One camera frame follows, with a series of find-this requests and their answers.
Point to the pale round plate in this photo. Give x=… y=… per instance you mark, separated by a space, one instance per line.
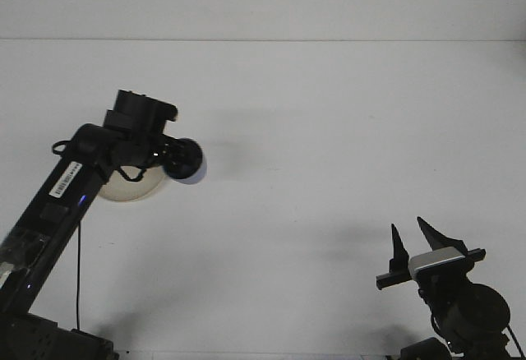
x=131 y=190

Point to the pale blue cup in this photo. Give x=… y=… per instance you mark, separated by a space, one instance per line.
x=191 y=162

